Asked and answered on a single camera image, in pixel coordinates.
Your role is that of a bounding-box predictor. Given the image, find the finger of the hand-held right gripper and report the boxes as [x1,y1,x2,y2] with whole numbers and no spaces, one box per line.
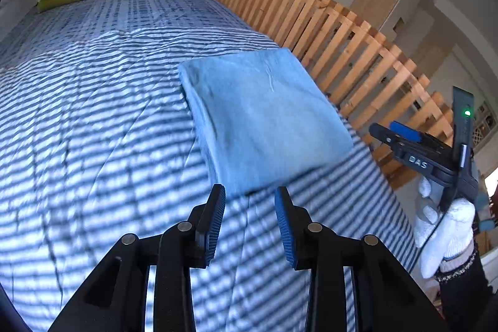
[369,123,406,152]
[389,121,423,143]

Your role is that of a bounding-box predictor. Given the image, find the person's right forearm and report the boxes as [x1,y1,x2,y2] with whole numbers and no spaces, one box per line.
[434,239,493,332]

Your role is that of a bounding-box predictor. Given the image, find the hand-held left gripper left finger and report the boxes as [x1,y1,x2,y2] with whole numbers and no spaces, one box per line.
[49,184,226,332]

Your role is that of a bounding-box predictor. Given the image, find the light blue jeans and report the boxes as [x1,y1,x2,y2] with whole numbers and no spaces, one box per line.
[178,48,355,199]

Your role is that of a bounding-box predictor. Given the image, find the blue white striped bedspread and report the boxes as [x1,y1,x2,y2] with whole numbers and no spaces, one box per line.
[0,0,429,332]

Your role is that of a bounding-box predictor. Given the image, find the person's right hand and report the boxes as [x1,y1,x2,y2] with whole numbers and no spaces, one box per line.
[413,177,476,280]

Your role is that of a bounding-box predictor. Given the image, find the wooden slatted bed frame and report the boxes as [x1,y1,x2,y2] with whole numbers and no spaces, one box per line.
[211,0,473,193]

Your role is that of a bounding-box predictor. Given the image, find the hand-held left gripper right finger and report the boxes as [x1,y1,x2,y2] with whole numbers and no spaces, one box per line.
[274,186,444,332]

